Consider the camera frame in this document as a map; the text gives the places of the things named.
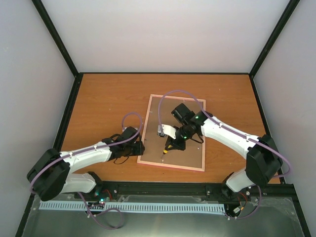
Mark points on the light blue slotted cable duct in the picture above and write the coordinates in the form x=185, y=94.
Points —
x=135, y=207

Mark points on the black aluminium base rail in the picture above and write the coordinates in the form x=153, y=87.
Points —
x=208, y=191

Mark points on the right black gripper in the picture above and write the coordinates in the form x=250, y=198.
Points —
x=176, y=145

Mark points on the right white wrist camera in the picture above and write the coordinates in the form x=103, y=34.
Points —
x=166, y=130

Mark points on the black corner post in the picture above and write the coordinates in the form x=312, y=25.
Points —
x=281, y=23
x=39, y=6

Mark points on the pink picture frame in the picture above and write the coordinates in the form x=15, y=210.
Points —
x=162, y=112

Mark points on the left black corner post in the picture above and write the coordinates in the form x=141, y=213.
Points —
x=39, y=6

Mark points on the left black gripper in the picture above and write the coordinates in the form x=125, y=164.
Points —
x=139, y=150

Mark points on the small green lit circuit board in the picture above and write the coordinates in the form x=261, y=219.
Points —
x=105, y=199

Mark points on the right black corner post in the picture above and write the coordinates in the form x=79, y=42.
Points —
x=281, y=23

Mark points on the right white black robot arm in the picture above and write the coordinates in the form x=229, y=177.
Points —
x=260, y=153

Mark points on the yellow handled screwdriver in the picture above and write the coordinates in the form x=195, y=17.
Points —
x=164, y=153

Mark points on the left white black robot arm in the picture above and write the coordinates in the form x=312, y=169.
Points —
x=55, y=172

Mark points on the steel front plate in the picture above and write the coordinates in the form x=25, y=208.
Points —
x=275, y=217

